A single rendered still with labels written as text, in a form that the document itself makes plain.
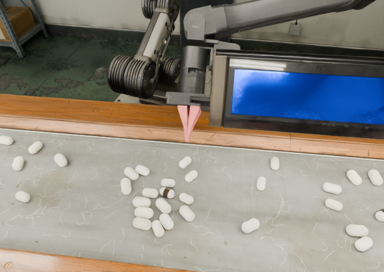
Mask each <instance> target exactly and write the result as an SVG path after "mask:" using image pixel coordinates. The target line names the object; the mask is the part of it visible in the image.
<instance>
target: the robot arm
mask: <svg viewBox="0 0 384 272"><path fill-rule="evenodd" d="M374 1H376V0H251V1H246V2H241V3H235V4H230V5H228V4H224V5H218V6H213V7H211V5H210V6H204V7H199V8H196V9H192V10H190V11H189V12H188V13H187V14H186V15H185V17H184V20H183V25H184V30H185V37H186V39H187V44H188V46H186V47H184V48H183V49H182V58H181V70H180V78H179V90H178V93H175V92H166V99H167V101H166V104H167V105H170V106H178V111H179V114H180V117H181V120H182V124H183V129H184V134H185V141H186V142H189V140H190V137H191V134H192V130H193V128H194V126H195V124H196V122H197V120H198V118H199V116H200V114H201V111H210V106H209V103H210V95H209V94H205V79H206V66H207V55H209V56H210V60H209V71H211V72H212V66H213V60H214V52H215V51H216V49H233V50H240V49H241V48H240V46H239V45H238V44H234V43H228V42H221V41H219V40H215V39H218V38H223V37H227V36H230V35H232V34H235V33H239V32H242V31H247V30H252V29H257V28H260V27H265V26H271V25H276V24H279V23H284V22H289V21H294V20H298V19H302V18H307V17H312V16H316V15H321V14H326V13H332V12H336V13H338V12H342V11H347V10H352V9H354V10H361V9H364V8H365V7H366V6H368V5H369V4H371V3H373V2H374Z"/></svg>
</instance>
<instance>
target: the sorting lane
mask: <svg viewBox="0 0 384 272"><path fill-rule="evenodd" d="M3 135H4V136H7V137H12V139H13V143H12V144H11V145H4V144H1V143H0V248H6V249H15V250H24V251H34V252H39V253H49V254H58V255H67V256H73V257H82V258H91V259H101V260H106V261H116V262H125V263H134V264H140V265H149V266H159V267H168V268H174V269H183V270H192V271H201V272H384V222H381V221H379V220H377V219H376V217H375V214H376V212H378V211H379V210H381V209H384V160H381V159H367V158H354V157H340V156H332V155H319V154H305V153H291V152H284V151H270V150H257V149H243V148H235V147H222V146H208V145H194V144H186V143H173V142H159V141H146V140H138V139H124V138H110V137H97V136H89V135H75V134H62V133H48V132H41V131H27V130H13V129H0V136H3ZM37 141H40V142H42V144H43V146H42V148H41V149H40V150H39V151H38V152H37V153H35V154H31V153H29V147H30V146H31V145H32V144H34V143H35V142H37ZM57 154H63V155H64V157H65V158H66V159H67V165H66V166H64V167H61V166H59V165H58V164H57V163H56V161H55V160H54V157H55V155H57ZM18 156H20V157H23V158H24V160H25V161H24V164H23V168H22V169H21V170H18V171H16V170H14V169H13V167H12V165H13V162H14V158H15V157H18ZM184 157H190V158H191V163H190V164H189V165H187V166H186V167H185V168H180V166H179V162H180V161H181V160H183V159H184ZM273 157H277V158H278V159H279V168H278V169H277V170H273V169H272V168H271V159H272V158H273ZM138 165H142V166H144V167H146V168H148V169H149V171H150V172H149V174H148V175H147V176H144V175H141V174H139V177H138V179H136V180H131V179H130V178H129V177H127V176H126V175H125V174H124V170H125V168H127V167H131V168H133V169H134V170H135V168H136V166H138ZM192 170H195V171H196V172H197V173H198V176H197V177H196V178H195V179H194V180H192V181H191V182H186V180H185V176H186V175H187V174H188V173H189V172H191V171H192ZM349 170H354V171H356V173H357V174H358V175H359V176H360V177H361V179H362V183H361V184H360V185H354V184H353V183H352V182H351V180H349V178H348V177H347V172H348V171H349ZM370 170H377V171H378V172H379V174H380V175H381V177H382V179H383V183H382V184H381V185H379V186H377V185H374V184H373V183H372V181H371V180H370V178H369V176H368V172H369V171H370ZM259 177H265V178H266V186H265V189H264V190H258V189H257V180H258V178H259ZM123 178H128V179H129V180H130V181H131V188H132V191H131V193H130V194H128V195H125V194H123V193H122V191H121V180H122V179H123ZM163 179H173V180H175V185H174V186H173V187H168V188H170V189H172V190H173V191H174V193H175V195H174V197H173V198H166V197H164V196H162V195H161V194H160V189H161V188H162V187H163V186H162V185H161V180H163ZM326 182H330V183H333V184H336V185H340V187H341V188H342V192H341V193H340V194H333V193H329V192H326V191H324V189H323V184H324V183H326ZM145 188H151V189H157V190H158V196H157V197H156V198H148V197H146V198H148V199H149V200H150V202H151V204H150V206H149V208H151V209H152V210H153V213H154V214H153V216H152V217H151V218H150V219H149V220H150V221H151V223H152V222H153V221H154V220H159V218H160V215H161V214H163V213H162V212H161V211H160V209H159V208H157V206H156V204H155V203H156V200H157V199H158V198H163V199H165V200H166V202H167V203H168V204H169V205H170V206H171V211H170V212H169V213H168V215H169V217H170V218H171V219H172V221H173V223H174V226H173V228H172V229H171V230H166V229H165V228H164V227H163V225H162V227H163V229H164V231H165V232H164V235H163V236H161V237H156V236H155V234H154V231H153V228H152V227H151V228H150V229H148V230H142V229H138V228H135V227H134V226H133V220H134V218H136V216H135V214H134V210H135V209H136V208H137V207H135V206H134V205H133V199H134V198H135V197H144V196H143V195H142V190H143V189H145ZM19 191H24V192H26V193H28V194H29V195H30V200H29V201H28V202H21V201H19V200H17V199H16V197H15V195H16V193H17V192H19ZM182 193H186V194H188V195H190V196H192V197H193V198H194V202H193V203H192V204H190V205H188V204H186V203H184V202H182V201H181V200H180V199H179V196H180V194H182ZM327 199H333V200H335V201H338V202H340V203H341V204H342V205H343V209H342V210H341V211H336V210H333V209H331V208H328V207H327V206H326V205H325V201H326V200H327ZM183 205H186V206H188V207H189V208H190V209H191V211H192V212H193V213H194V215H195V218H194V220H193V221H191V222H188V221H187V220H185V219H184V217H183V216H182V215H181V214H180V212H179V209H180V207H181V206H183ZM252 218H256V219H257V220H259V228H257V229H256V230H253V231H252V232H250V233H245V232H243V231H242V224H243V223H244V222H246V221H249V220H250V219H252ZM350 224H353V225H363V226H365V227H366V228H367V229H368V235H367V236H366V237H369V238H371V239H372V241H373V245H372V247H370V248H369V249H367V250H366V251H359V250H357V249H356V248H355V242H356V241H357V240H359V239H360V238H362V237H357V236H350V235H348V233H347V232H346V227H347V226H348V225H350Z"/></svg>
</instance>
